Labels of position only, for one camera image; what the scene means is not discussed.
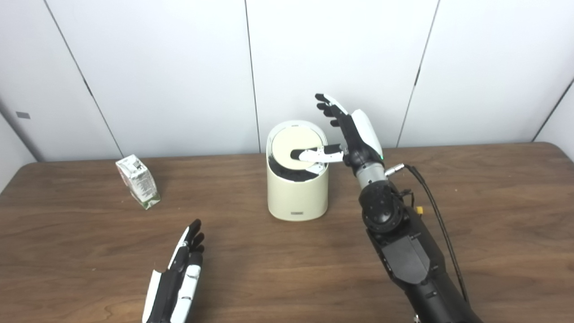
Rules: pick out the white and green milk carton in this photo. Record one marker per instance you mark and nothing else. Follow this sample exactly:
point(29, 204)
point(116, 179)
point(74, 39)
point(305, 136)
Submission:
point(139, 181)

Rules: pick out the white and black right hand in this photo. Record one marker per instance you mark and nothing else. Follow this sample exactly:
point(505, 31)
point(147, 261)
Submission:
point(361, 139)

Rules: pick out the cream-colored round bin lid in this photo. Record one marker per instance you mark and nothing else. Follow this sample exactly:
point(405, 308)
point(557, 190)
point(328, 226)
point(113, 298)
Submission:
point(287, 143)

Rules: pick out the white and black left hand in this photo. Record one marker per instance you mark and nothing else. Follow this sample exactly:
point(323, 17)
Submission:
point(172, 287)

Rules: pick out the cream-colored bin body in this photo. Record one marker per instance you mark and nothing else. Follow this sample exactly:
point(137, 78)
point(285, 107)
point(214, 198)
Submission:
point(296, 197)

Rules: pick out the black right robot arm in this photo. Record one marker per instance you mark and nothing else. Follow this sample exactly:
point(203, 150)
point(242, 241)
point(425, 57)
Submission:
point(403, 251)

